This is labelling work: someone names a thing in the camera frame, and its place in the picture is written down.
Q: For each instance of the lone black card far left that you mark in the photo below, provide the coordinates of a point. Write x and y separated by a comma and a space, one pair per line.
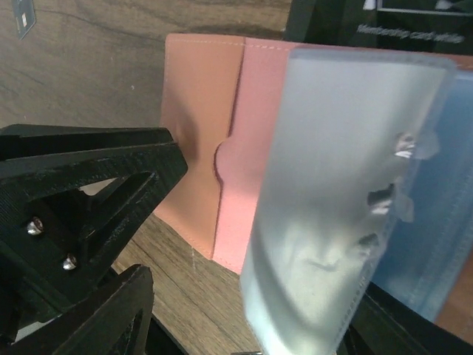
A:
24, 14

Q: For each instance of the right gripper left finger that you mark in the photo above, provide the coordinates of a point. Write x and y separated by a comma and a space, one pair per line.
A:
113, 320

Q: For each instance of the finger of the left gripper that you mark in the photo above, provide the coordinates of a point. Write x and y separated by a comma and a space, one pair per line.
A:
71, 199

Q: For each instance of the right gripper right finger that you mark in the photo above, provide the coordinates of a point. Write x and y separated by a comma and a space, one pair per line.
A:
383, 325

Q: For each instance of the black cards under blue pile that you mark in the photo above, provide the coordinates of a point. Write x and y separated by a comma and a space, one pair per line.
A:
431, 26

